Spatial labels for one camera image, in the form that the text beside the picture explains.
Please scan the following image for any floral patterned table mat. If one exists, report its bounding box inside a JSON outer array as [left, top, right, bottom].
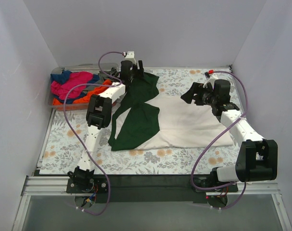
[[38, 68, 240, 175]]

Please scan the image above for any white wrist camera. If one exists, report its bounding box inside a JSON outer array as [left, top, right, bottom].
[[203, 70, 218, 89], [123, 51, 137, 65]]

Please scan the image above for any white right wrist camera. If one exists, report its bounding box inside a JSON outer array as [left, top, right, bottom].
[[203, 70, 218, 89]]

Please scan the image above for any pink t-shirt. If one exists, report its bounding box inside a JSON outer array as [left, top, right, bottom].
[[51, 71, 93, 100]]

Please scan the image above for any orange t-shirt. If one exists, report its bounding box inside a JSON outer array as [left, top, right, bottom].
[[52, 79, 113, 105]]

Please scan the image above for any navy blue t-shirt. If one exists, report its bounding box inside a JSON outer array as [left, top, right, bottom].
[[50, 71, 93, 101]]

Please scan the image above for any grey t-shirt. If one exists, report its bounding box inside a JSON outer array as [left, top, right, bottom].
[[86, 67, 120, 87]]

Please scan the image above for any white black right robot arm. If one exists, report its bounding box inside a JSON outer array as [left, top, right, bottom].
[[181, 79, 278, 191]]

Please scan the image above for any white and green t-shirt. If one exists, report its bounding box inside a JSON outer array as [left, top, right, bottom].
[[108, 73, 226, 151]]

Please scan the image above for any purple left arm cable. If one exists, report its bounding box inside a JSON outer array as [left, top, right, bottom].
[[63, 51, 127, 216]]

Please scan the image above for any aluminium frame rail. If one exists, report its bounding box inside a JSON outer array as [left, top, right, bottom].
[[22, 175, 72, 196]]

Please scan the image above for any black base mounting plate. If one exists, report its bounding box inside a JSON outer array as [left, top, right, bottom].
[[66, 170, 238, 206]]

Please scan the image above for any clear plastic bin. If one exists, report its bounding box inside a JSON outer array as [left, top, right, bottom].
[[45, 63, 120, 112]]

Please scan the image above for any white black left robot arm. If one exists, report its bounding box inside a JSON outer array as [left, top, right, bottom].
[[66, 60, 144, 193]]

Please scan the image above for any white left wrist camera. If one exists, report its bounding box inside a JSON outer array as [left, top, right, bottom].
[[123, 51, 137, 65]]

